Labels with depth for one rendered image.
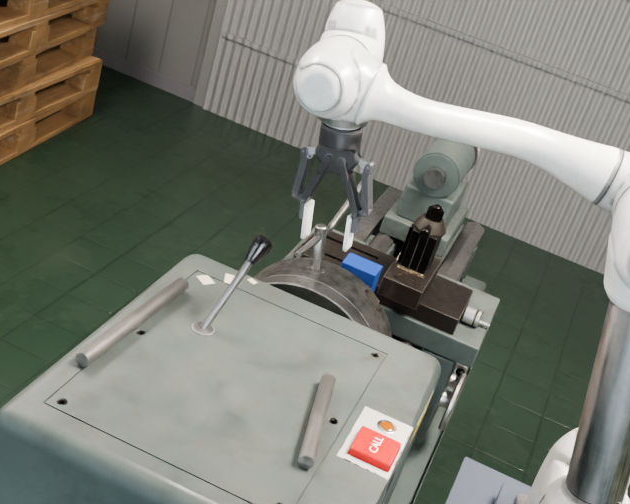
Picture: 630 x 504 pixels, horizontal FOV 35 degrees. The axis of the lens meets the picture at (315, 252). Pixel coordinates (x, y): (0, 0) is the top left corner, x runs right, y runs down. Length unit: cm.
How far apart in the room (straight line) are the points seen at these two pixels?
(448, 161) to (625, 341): 131
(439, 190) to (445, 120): 129
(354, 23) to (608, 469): 84
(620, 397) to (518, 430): 227
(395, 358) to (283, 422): 29
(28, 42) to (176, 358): 330
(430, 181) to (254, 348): 140
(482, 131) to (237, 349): 52
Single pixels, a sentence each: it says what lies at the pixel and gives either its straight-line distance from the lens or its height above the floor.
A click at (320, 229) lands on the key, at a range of 178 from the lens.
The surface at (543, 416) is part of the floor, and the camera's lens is 407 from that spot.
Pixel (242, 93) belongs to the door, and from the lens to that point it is 572.
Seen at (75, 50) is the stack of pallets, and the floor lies 37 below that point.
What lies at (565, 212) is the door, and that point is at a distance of 539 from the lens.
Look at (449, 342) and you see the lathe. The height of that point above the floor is 91.
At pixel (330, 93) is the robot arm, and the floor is 163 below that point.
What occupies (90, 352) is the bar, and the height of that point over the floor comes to 128.
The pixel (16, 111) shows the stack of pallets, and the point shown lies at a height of 23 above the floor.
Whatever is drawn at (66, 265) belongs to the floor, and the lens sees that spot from 404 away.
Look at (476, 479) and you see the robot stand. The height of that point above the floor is 75.
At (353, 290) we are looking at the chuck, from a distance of 181.
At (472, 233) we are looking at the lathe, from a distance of 313.
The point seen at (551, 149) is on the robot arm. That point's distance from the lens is 169.
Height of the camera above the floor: 209
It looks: 27 degrees down
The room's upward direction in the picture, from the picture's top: 17 degrees clockwise
